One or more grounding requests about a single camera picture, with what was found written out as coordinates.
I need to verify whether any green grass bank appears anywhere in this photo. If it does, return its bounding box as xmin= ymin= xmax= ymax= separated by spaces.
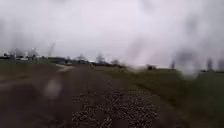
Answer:
xmin=94 ymin=65 xmax=224 ymax=128

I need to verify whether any green grass field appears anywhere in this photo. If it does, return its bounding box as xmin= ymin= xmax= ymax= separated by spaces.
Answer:
xmin=0 ymin=59 xmax=68 ymax=83

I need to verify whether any row of distant buildings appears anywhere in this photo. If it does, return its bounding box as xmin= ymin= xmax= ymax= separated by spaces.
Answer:
xmin=0 ymin=49 xmax=128 ymax=67

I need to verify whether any brown gravel dirt path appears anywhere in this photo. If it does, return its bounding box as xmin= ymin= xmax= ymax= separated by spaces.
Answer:
xmin=0 ymin=64 xmax=188 ymax=128

